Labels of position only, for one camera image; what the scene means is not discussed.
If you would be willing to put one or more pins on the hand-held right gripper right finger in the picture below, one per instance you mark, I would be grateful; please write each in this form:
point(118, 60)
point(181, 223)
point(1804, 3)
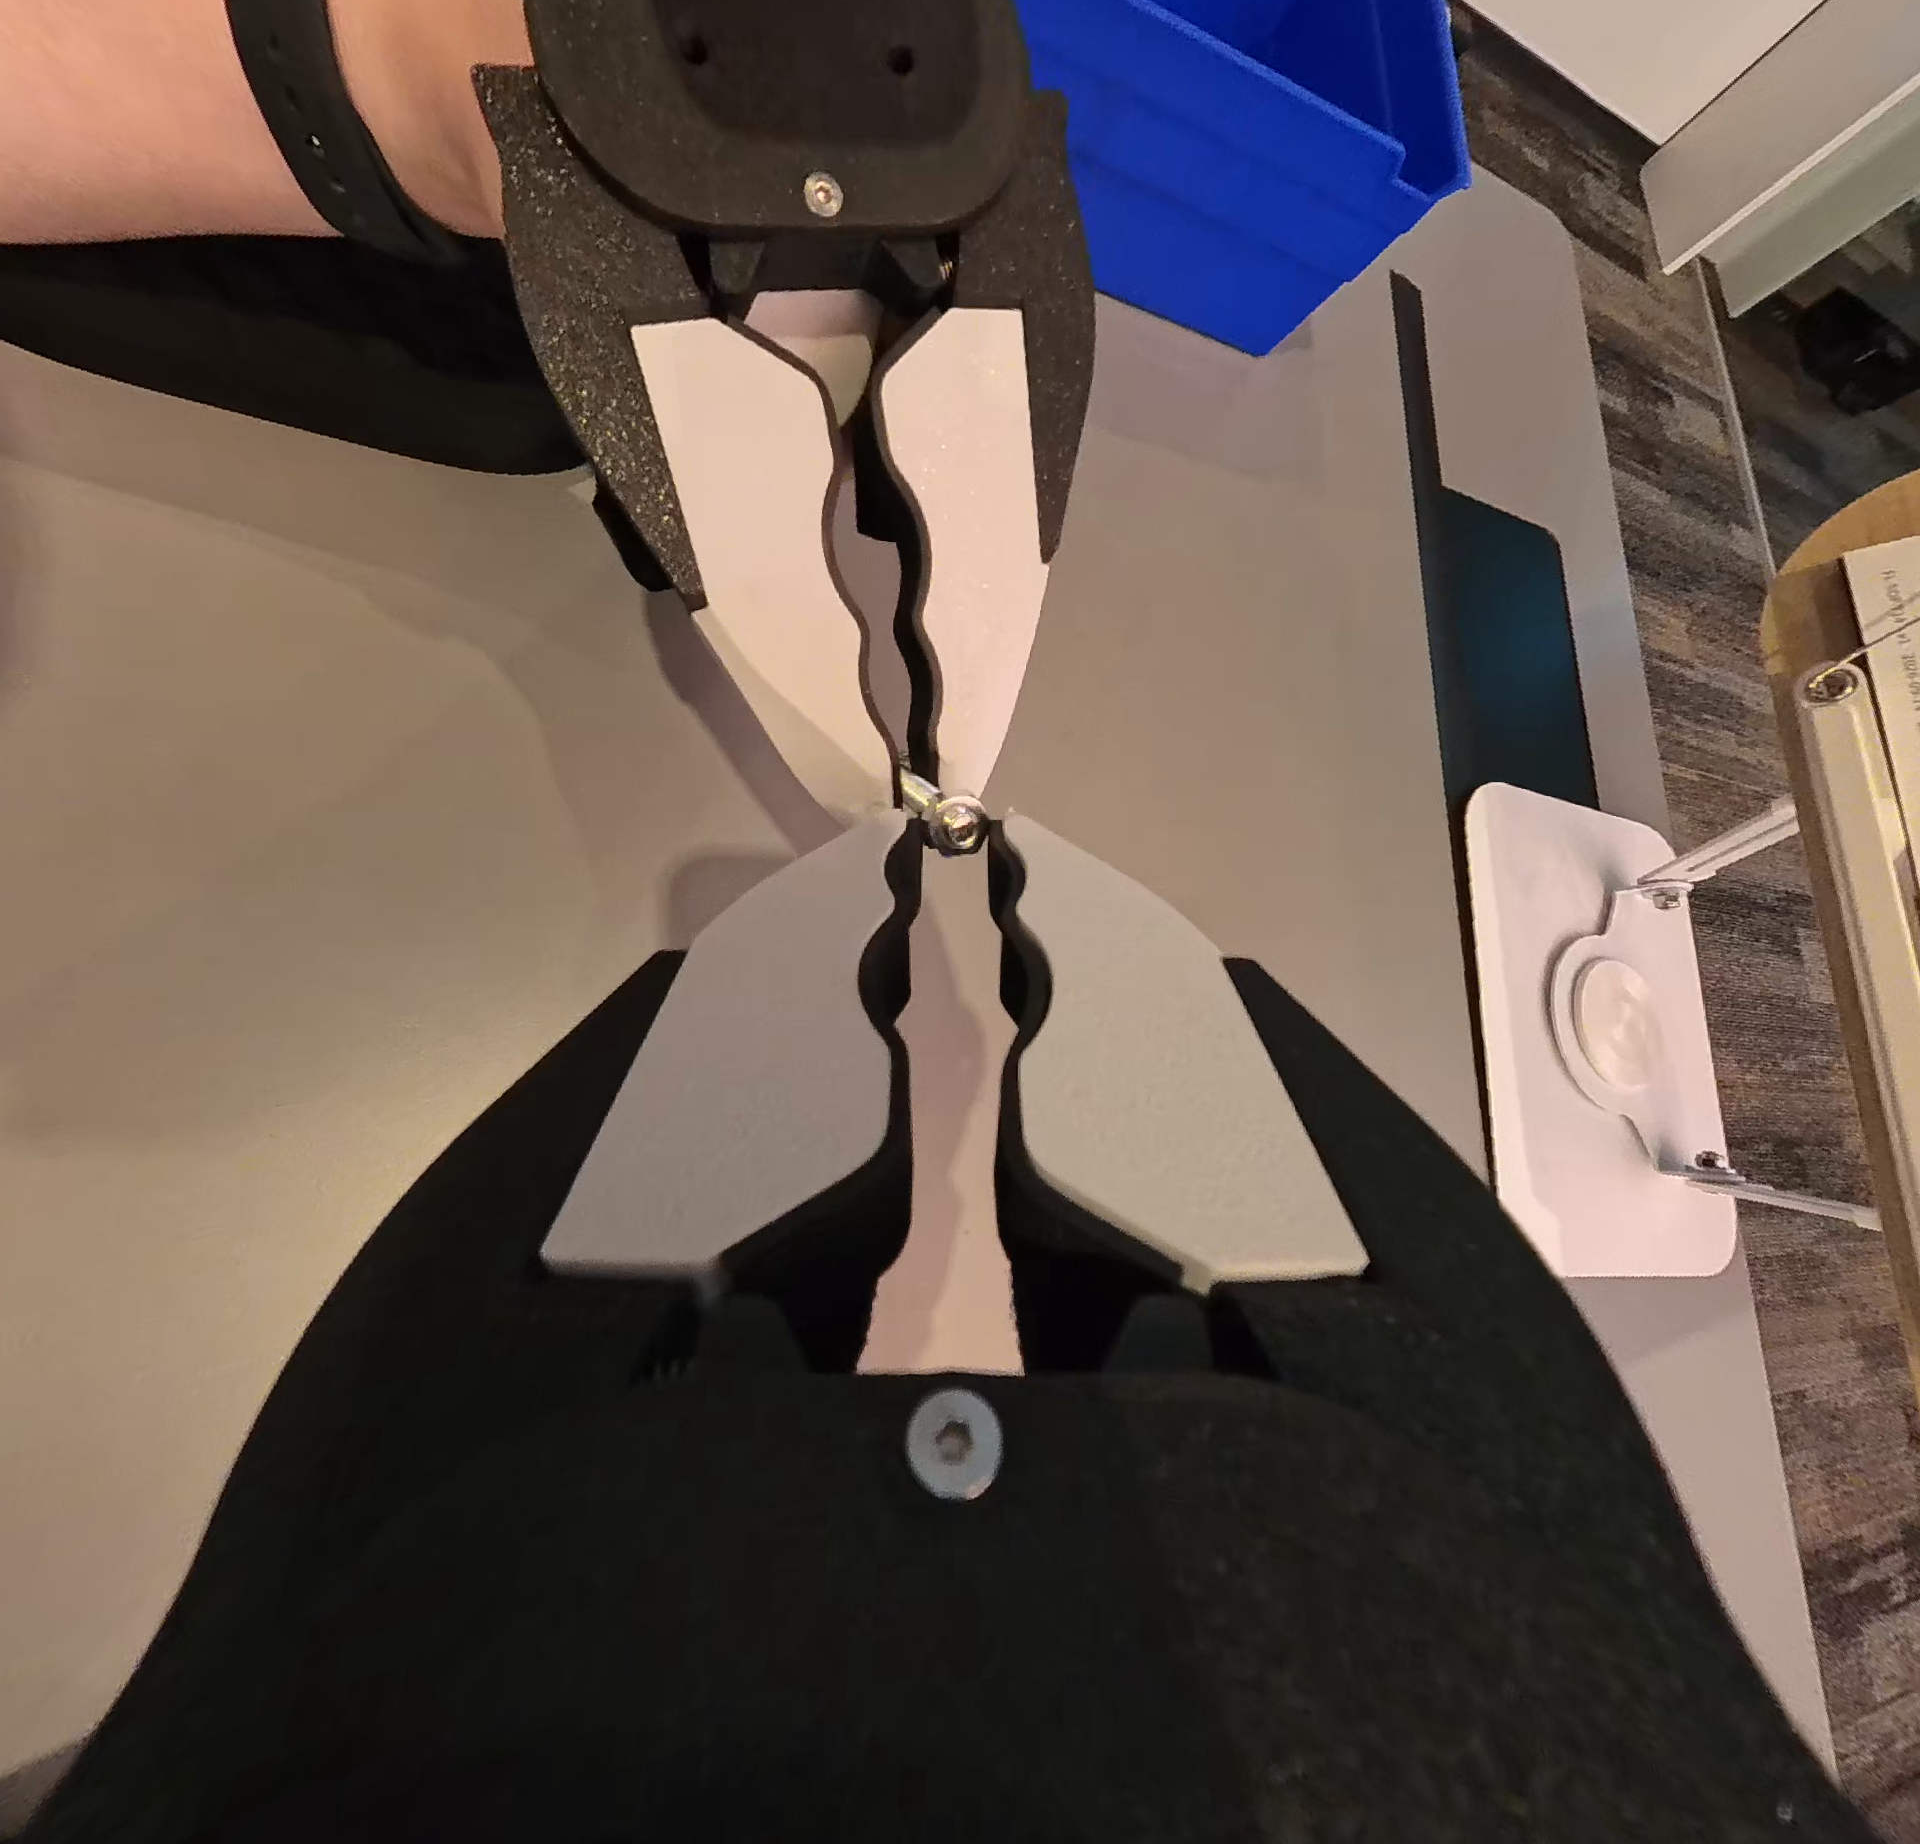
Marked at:
point(1170, 1094)

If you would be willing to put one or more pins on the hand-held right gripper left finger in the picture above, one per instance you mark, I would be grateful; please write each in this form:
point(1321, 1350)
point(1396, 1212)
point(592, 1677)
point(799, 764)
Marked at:
point(750, 1094)

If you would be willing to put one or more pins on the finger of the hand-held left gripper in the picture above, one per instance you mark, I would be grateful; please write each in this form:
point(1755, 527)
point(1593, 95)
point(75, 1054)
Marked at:
point(750, 493)
point(975, 493)

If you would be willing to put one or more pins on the silver bolt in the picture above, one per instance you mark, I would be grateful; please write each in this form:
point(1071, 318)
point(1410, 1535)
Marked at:
point(954, 825)

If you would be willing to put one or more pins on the blue plastic bin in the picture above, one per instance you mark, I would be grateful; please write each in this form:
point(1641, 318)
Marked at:
point(1200, 119)

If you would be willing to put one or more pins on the person's left forearm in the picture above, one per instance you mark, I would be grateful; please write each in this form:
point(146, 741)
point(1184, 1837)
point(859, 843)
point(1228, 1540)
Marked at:
point(119, 74)

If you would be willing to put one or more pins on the person's left hand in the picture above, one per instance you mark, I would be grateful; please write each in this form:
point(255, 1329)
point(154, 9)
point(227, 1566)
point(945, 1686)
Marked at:
point(413, 44)

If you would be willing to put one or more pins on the white stand base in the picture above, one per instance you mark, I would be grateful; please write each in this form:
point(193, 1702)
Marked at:
point(1576, 1064)

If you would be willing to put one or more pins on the black wristband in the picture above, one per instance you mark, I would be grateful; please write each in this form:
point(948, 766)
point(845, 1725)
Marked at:
point(300, 90)

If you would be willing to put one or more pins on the wooden board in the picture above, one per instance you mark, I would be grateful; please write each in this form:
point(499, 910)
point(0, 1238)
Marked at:
point(1800, 615)

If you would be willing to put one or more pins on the white instruction sheet stand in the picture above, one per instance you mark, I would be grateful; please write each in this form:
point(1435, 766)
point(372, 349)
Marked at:
point(1894, 599)

